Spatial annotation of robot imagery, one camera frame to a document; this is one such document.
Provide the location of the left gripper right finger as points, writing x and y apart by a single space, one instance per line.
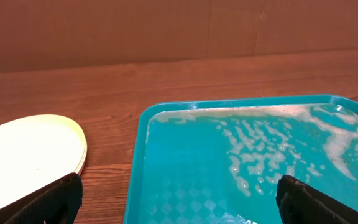
298 203

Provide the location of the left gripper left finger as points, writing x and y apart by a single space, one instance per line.
57 202

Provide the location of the teal plastic tray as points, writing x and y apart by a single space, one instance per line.
220 161

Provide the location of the yellow plate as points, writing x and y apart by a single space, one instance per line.
36 151

